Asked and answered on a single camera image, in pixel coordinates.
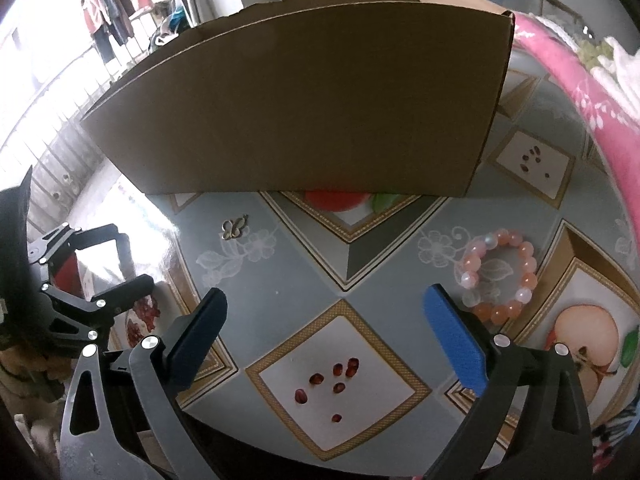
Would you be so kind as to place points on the pink floral blanket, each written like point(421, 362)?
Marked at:
point(590, 95)

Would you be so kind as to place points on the large cardboard box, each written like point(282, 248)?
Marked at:
point(300, 110)

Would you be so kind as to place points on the metal window railing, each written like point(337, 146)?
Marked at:
point(60, 160)

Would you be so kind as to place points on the white fluffy blanket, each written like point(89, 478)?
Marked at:
point(625, 65)

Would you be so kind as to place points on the pile of clothes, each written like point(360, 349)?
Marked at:
point(172, 25)

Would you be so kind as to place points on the pale green cloth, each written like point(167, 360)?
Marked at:
point(595, 52)

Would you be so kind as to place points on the hanging clothes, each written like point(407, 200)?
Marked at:
point(110, 5)

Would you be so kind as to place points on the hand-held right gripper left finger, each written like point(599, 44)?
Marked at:
point(197, 340)

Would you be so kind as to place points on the fruit print tablecloth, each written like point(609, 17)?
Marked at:
point(310, 260)

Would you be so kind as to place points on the beige knit garment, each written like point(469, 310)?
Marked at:
point(30, 370)

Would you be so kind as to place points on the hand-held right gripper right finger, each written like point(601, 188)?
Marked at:
point(455, 340)

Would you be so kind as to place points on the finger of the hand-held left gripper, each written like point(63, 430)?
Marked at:
point(125, 292)
point(100, 234)

